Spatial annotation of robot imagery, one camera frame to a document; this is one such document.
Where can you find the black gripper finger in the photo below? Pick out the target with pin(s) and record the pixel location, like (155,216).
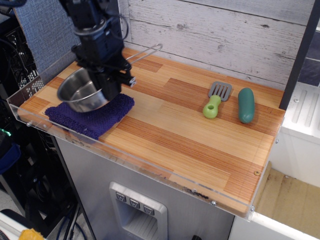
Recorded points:
(108,83)

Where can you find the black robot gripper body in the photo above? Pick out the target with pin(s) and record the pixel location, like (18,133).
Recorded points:
(100,51)

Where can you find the small stainless steel pot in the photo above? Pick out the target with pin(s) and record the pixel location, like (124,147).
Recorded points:
(79,92)

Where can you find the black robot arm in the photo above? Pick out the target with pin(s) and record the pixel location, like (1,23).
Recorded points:
(97,24)

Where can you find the purple towel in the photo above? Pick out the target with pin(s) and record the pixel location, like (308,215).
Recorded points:
(95,123)

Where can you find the clear acrylic edge guard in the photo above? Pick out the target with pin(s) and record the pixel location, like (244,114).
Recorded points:
(166,137)

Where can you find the black plastic crate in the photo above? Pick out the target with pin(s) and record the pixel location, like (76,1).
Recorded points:
(17,65)

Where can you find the silver toy fridge cabinet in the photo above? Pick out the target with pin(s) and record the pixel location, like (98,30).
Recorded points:
(92,174)

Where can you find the ice dispenser panel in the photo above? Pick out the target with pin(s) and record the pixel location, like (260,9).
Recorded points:
(139,217)

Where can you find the dark green toy cucumber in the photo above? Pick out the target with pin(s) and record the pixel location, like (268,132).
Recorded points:
(246,105)

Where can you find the white toy sink unit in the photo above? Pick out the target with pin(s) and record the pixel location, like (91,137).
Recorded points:
(288,198)

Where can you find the toy spatula green handle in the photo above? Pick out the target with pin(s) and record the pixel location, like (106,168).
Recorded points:
(219,92)

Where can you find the dark vertical post right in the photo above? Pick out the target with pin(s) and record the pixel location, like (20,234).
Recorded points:
(301,55)

